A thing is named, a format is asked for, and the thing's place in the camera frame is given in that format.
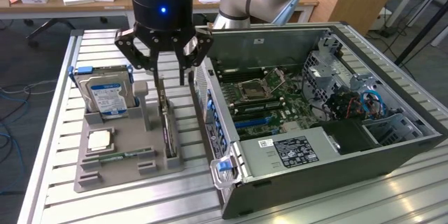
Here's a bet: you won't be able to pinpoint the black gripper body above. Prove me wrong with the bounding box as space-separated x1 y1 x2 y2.
128 0 195 52

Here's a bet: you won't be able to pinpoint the black graphics card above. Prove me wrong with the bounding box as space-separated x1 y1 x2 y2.
152 70 180 161

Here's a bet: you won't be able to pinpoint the wooden office desk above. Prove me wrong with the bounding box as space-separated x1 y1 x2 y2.
128 0 320 29
0 0 141 29

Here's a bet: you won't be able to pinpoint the black RAM slot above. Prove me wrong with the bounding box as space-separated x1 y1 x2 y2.
220 76 267 83

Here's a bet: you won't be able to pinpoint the hard disk with blue rails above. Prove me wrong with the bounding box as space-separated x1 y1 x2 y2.
68 62 137 119

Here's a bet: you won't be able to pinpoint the CPU socket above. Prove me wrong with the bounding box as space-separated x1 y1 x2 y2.
237 79 271 101

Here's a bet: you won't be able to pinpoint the metal socket cover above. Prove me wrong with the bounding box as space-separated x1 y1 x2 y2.
263 67 289 90

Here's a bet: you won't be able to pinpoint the black office chair base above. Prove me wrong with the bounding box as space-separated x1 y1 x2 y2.
24 18 76 48

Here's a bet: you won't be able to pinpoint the blue expansion slot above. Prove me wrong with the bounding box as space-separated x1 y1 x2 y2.
235 118 277 130

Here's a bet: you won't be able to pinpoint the silver CPU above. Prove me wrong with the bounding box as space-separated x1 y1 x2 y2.
87 131 113 152

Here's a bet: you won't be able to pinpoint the perforated silver disk bay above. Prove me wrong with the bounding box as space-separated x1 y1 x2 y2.
301 50 352 104

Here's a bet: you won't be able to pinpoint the grey parts rack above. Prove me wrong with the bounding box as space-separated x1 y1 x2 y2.
73 81 184 193

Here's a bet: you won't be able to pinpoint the green RAM stick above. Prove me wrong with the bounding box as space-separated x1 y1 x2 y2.
97 150 148 161

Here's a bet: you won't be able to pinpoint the blue release tab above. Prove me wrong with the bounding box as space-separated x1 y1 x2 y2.
216 161 232 174

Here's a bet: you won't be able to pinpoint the grey power supply unit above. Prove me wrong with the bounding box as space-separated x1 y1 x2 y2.
240 126 341 180

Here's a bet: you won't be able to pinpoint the black open PC case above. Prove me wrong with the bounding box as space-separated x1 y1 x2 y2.
187 23 448 221

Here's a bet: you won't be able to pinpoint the black stand pole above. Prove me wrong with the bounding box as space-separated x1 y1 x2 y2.
395 0 448 66

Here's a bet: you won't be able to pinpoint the open silver disk bay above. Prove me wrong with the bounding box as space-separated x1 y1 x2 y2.
361 113 425 146

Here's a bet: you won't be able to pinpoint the black wire bundle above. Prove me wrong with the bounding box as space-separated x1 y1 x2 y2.
309 92 356 123

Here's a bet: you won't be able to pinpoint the red and orange wires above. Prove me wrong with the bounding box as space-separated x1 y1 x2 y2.
344 97 361 120

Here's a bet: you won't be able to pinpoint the clear case handle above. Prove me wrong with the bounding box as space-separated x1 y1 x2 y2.
208 155 243 189

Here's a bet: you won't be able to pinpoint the blue disk wire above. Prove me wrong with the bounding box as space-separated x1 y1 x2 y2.
360 90 388 120

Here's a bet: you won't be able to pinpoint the blue floor cable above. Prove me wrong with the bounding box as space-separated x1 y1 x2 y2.
0 89 27 196

